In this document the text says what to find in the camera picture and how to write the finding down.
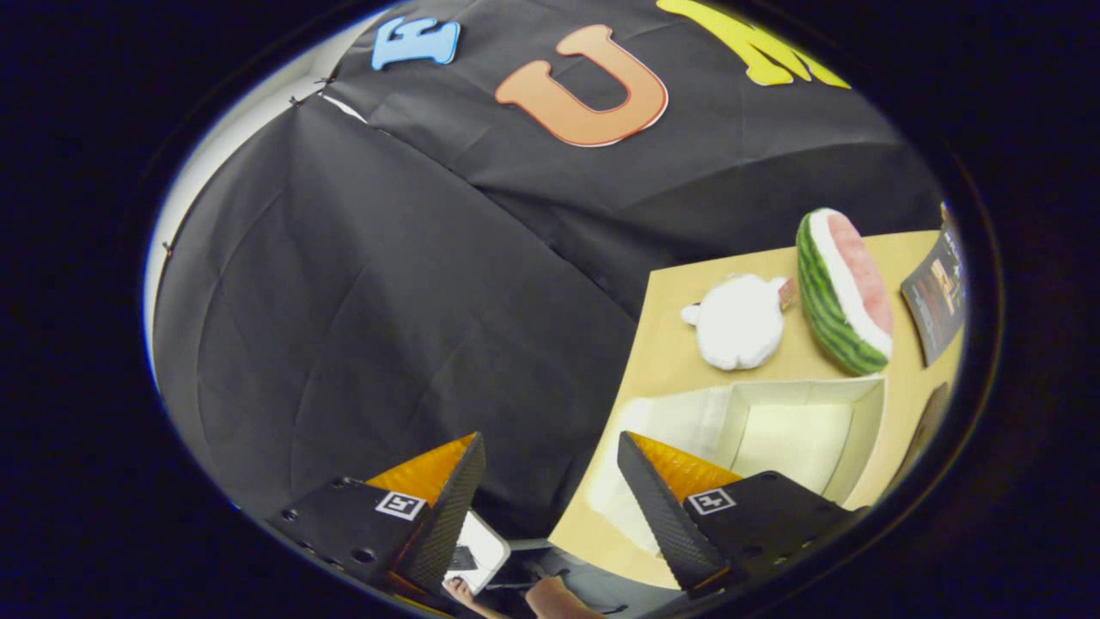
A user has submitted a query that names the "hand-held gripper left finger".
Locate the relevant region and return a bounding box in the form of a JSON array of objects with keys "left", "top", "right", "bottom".
[{"left": 266, "top": 432, "right": 487, "bottom": 603}]

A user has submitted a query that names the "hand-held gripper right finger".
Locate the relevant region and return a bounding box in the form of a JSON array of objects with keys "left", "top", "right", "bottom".
[{"left": 616, "top": 431, "right": 871, "bottom": 601}]

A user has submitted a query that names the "white rounded device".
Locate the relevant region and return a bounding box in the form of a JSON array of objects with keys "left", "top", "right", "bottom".
[{"left": 443, "top": 510, "right": 511, "bottom": 596}]

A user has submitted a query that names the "white plush toy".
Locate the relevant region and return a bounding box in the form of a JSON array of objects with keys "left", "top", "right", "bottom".
[{"left": 681, "top": 273, "right": 796, "bottom": 372}]

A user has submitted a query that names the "brown fuzzy shoe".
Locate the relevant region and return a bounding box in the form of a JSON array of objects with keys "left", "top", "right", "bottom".
[{"left": 889, "top": 383, "right": 951, "bottom": 495}]

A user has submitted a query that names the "black cover book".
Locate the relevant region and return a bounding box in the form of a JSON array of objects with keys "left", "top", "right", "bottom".
[{"left": 901, "top": 225, "right": 968, "bottom": 366}]

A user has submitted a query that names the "watermelon slice plush toy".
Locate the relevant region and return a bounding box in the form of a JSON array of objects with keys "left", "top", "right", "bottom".
[{"left": 795, "top": 206, "right": 895, "bottom": 377}]

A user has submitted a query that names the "beige fabric storage box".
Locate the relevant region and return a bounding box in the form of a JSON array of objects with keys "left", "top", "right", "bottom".
[{"left": 571, "top": 376, "right": 888, "bottom": 560}]

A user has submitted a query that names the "black backdrop cloth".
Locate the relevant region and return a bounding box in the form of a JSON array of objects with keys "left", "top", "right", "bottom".
[{"left": 150, "top": 0, "right": 946, "bottom": 538}]

